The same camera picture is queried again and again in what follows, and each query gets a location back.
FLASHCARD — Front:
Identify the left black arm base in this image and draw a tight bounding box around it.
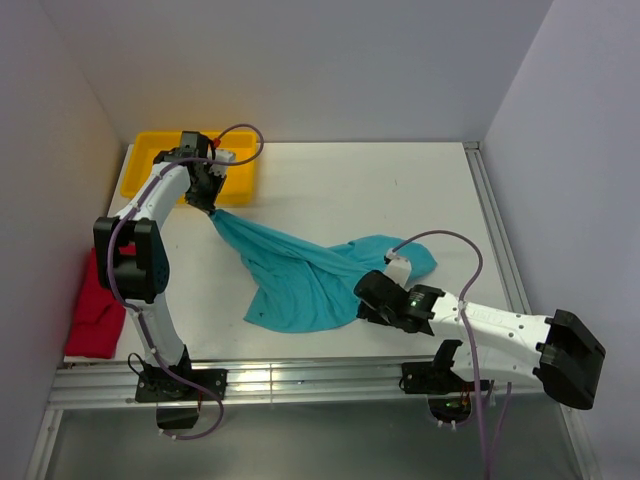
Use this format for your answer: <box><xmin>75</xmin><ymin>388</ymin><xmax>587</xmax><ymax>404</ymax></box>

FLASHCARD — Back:
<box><xmin>127</xmin><ymin>350</ymin><xmax>228</xmax><ymax>441</ymax></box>

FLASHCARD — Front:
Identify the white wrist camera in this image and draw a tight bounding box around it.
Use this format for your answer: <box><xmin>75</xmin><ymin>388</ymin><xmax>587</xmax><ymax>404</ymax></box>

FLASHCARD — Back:
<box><xmin>208</xmin><ymin>137</ymin><xmax>236</xmax><ymax>177</ymax></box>
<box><xmin>383</xmin><ymin>251</ymin><xmax>412</xmax><ymax>287</ymax></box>

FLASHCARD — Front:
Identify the teal t shirt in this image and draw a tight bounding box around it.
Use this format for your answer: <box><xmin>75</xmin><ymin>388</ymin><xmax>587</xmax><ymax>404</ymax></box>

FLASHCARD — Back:
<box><xmin>207</xmin><ymin>208</ymin><xmax>439</xmax><ymax>334</ymax></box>

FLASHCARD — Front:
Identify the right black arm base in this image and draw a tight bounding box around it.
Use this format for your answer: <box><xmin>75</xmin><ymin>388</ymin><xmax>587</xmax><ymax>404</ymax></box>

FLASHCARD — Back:
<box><xmin>398</xmin><ymin>340</ymin><xmax>474</xmax><ymax>426</ymax></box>

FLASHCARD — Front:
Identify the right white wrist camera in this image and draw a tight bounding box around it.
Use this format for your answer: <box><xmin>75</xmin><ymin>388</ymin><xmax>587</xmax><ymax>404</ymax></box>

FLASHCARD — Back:
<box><xmin>383</xmin><ymin>251</ymin><xmax>412</xmax><ymax>287</ymax></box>

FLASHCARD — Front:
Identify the yellow plastic tray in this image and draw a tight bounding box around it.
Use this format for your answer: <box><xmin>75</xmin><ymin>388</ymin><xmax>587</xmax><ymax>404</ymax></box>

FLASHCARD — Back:
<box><xmin>120</xmin><ymin>130</ymin><xmax>259</xmax><ymax>207</ymax></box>

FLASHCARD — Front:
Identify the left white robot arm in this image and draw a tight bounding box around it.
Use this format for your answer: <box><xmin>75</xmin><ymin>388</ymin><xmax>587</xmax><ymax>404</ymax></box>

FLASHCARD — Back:
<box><xmin>93</xmin><ymin>131</ymin><xmax>235</xmax><ymax>399</ymax></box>

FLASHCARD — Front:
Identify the red t shirt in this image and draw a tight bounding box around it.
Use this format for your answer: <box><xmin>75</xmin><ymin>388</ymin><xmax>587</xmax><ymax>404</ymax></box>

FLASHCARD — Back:
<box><xmin>64</xmin><ymin>248</ymin><xmax>125</xmax><ymax>360</ymax></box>

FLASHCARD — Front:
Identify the front aluminium rail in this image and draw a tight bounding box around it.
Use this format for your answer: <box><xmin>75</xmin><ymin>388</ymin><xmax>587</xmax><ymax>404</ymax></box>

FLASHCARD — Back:
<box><xmin>25</xmin><ymin>352</ymin><xmax>571</xmax><ymax>480</ymax></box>

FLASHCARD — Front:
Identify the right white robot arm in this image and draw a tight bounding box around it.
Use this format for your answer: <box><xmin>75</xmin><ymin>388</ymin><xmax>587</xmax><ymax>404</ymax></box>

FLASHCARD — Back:
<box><xmin>354</xmin><ymin>270</ymin><xmax>606</xmax><ymax>410</ymax></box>

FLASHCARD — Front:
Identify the aluminium rail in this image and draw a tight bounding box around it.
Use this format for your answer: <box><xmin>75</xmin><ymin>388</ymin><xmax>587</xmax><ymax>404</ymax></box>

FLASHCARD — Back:
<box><xmin>462</xmin><ymin>140</ymin><xmax>546</xmax><ymax>354</ymax></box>
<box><xmin>25</xmin><ymin>352</ymin><xmax>571</xmax><ymax>480</ymax></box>

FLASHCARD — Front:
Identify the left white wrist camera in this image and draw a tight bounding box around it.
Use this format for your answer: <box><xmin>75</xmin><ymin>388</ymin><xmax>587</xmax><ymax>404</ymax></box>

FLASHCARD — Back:
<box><xmin>208</xmin><ymin>137</ymin><xmax>236</xmax><ymax>177</ymax></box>

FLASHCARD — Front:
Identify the right side aluminium rail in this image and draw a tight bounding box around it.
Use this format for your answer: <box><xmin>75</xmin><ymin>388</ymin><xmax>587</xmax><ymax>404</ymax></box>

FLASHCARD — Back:
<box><xmin>462</xmin><ymin>140</ymin><xmax>546</xmax><ymax>354</ymax></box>

